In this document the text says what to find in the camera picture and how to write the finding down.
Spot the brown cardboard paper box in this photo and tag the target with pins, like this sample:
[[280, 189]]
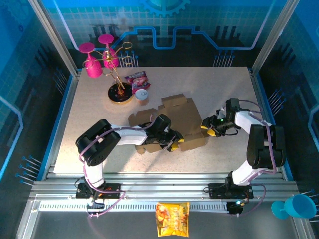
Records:
[[184, 114]]

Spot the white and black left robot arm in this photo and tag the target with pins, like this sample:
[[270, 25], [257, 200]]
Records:
[[129, 137]]

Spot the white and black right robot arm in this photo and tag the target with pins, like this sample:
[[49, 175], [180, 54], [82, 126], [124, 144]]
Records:
[[243, 119]]

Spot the small black controller box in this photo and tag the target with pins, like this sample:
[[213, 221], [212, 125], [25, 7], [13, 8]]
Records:
[[235, 207]]

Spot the small white cup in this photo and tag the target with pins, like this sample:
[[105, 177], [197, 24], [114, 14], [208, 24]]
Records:
[[141, 95]]

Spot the gold glass rack stand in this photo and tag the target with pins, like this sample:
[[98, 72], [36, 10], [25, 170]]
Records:
[[119, 95]]

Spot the pink snack bag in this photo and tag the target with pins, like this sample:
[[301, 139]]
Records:
[[137, 81]]

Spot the yellow chips bag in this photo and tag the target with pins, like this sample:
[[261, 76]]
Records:
[[172, 219]]

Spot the pink wine glass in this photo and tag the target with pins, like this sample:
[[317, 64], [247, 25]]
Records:
[[106, 39], [93, 68]]

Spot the blue plastic goblet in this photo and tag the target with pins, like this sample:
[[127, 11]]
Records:
[[299, 206]]

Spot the aluminium frame rail beam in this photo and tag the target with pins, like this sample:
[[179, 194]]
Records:
[[164, 185]]

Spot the aluminium side rail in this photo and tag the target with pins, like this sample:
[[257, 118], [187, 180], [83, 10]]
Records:
[[69, 99], [258, 87]]

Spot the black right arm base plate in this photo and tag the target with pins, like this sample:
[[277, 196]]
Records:
[[216, 191]]

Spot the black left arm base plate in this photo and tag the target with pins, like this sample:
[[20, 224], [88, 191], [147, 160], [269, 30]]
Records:
[[112, 191]]

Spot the aluminium frame post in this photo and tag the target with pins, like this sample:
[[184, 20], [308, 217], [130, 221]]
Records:
[[273, 37], [56, 37]]

